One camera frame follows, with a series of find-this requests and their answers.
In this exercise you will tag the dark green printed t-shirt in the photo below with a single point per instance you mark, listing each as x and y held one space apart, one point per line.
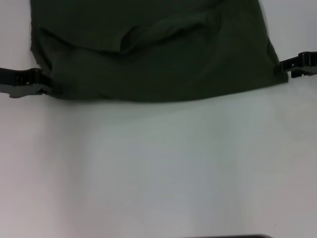
161 62

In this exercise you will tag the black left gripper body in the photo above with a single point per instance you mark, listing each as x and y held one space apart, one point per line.
17 81

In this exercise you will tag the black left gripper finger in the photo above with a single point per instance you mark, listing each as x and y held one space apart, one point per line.
52 83
42 90

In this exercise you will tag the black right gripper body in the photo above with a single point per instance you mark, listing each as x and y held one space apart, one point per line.
309 63

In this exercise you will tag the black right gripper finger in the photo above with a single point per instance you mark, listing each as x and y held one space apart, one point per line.
291 65
298 74

